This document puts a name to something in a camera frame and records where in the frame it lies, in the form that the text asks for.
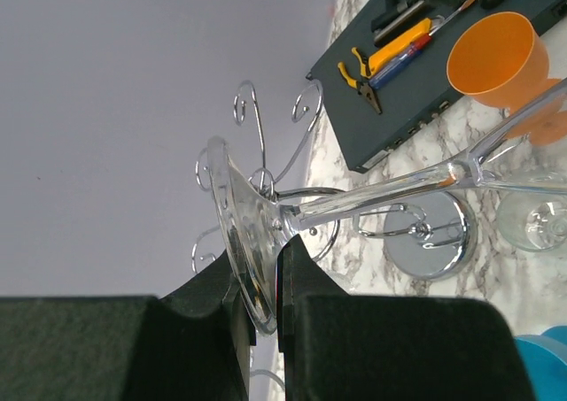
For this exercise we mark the tall chrome glass rack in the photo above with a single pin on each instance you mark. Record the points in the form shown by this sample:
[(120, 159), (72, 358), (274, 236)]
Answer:
[(429, 232)]

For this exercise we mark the yellow handled pliers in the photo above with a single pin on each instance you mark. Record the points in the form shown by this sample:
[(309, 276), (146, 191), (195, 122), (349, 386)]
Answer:
[(361, 85)]

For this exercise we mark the clear wine glass centre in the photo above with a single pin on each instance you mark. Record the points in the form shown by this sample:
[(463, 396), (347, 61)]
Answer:
[(533, 222)]

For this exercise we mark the blue red screwdriver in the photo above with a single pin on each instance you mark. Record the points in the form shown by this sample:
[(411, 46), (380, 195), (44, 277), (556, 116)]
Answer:
[(414, 49)]

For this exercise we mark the blue plastic goblet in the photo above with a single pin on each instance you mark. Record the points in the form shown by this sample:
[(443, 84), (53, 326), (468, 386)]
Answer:
[(544, 358)]

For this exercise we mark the black metal tool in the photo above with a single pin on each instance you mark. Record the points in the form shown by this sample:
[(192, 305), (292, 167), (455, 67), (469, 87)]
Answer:
[(393, 9)]

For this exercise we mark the orange plastic goblet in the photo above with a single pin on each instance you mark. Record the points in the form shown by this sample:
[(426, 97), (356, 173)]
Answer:
[(501, 62)]

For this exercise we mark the yellow utility knife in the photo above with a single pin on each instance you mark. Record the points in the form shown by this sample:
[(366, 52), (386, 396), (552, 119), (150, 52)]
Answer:
[(397, 45)]

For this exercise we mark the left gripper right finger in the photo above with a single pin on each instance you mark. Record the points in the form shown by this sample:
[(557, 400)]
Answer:
[(338, 346)]

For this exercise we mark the tall clear flute glass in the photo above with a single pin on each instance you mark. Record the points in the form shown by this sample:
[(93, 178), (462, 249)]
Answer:
[(255, 228)]

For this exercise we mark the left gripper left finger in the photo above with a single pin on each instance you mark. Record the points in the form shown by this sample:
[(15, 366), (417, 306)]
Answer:
[(193, 344)]

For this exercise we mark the dark flat equipment box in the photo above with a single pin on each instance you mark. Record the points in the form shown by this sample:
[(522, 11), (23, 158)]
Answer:
[(417, 95)]

